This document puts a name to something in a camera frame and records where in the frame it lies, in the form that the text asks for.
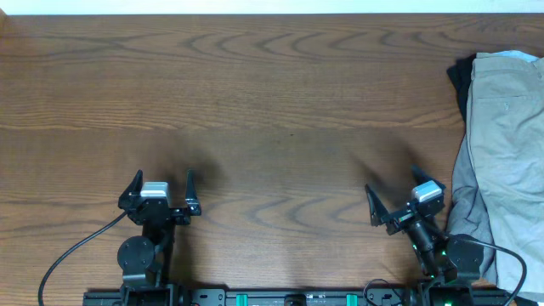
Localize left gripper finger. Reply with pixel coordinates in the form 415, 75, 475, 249
118, 169, 143, 209
185, 170, 199, 207

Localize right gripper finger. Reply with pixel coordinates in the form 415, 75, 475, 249
365, 184, 389, 227
411, 165, 445, 190

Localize khaki green shorts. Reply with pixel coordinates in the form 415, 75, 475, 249
467, 53, 543, 301

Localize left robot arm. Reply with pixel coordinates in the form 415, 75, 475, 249
117, 170, 201, 305

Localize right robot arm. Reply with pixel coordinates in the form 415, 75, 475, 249
365, 166, 484, 306

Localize grey shorts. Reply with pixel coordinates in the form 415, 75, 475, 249
445, 135, 498, 285

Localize black garment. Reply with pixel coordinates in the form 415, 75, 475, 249
446, 54, 476, 122

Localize light blue garment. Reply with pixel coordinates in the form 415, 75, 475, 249
495, 50, 540, 63

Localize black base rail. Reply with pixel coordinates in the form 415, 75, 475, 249
82, 287, 509, 306

